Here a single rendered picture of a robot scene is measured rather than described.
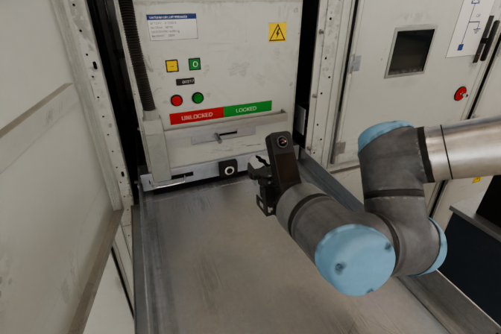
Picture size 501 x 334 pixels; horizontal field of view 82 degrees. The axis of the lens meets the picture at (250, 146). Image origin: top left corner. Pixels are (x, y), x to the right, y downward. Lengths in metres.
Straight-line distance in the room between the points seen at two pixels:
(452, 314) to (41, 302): 0.75
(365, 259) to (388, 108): 0.82
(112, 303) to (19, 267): 0.67
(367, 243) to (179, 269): 0.47
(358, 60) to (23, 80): 0.84
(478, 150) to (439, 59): 0.79
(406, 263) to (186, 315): 0.42
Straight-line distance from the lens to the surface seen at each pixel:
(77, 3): 0.76
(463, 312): 0.74
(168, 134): 0.84
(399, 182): 0.49
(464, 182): 1.84
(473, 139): 0.50
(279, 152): 0.53
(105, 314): 1.25
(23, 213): 0.58
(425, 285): 0.78
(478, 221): 1.22
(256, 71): 0.88
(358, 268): 0.40
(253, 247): 0.77
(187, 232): 0.82
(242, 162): 0.98
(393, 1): 1.03
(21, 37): 0.63
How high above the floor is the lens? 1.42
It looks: 29 degrees down
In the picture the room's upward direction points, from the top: straight up
